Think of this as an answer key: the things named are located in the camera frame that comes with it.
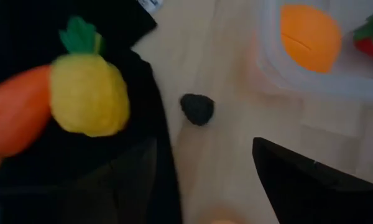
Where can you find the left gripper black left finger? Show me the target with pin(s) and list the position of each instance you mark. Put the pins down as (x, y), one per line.
(121, 186)

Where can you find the red toy strawberry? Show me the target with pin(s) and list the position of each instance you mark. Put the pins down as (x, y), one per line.
(371, 46)

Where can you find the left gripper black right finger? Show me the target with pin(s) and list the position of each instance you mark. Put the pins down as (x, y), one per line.
(314, 193)

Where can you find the small dark round lump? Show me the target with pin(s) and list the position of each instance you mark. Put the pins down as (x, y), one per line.
(197, 109)

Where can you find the clear plastic tupperware container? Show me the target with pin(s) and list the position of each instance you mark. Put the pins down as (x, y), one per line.
(298, 84)

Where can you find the orange toy fruit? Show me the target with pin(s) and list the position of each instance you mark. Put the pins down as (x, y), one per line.
(311, 37)

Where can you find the black cloth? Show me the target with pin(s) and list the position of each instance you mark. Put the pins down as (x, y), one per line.
(25, 31)

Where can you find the toy carrot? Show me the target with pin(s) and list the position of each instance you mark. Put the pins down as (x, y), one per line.
(15, 109)

